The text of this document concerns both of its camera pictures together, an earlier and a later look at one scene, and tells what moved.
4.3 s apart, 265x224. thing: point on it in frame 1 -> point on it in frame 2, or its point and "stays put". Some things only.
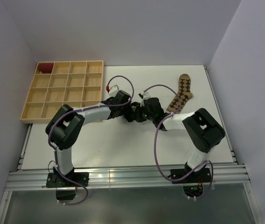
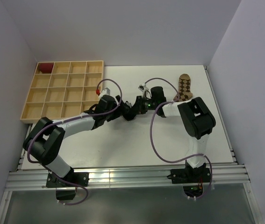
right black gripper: x=140 y=109 -> x=139 y=101
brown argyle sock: x=184 y=93 stays put
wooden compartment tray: x=75 y=83 stays put
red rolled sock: x=46 y=67 stays put
